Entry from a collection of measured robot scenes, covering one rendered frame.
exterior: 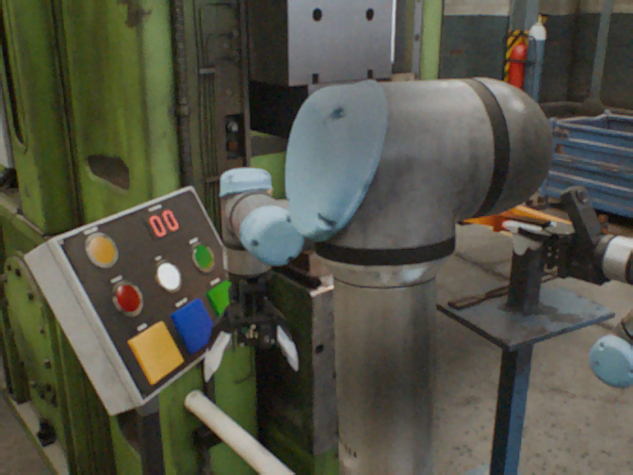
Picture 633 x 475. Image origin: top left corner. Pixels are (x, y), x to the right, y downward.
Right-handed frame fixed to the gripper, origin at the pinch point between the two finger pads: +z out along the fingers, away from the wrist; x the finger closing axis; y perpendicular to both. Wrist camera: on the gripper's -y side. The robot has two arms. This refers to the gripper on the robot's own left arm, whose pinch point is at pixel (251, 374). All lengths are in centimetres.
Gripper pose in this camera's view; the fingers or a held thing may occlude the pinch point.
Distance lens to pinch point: 112.1
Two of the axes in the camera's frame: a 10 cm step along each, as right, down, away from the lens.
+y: 2.3, 3.3, -9.2
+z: 0.0, 9.4, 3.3
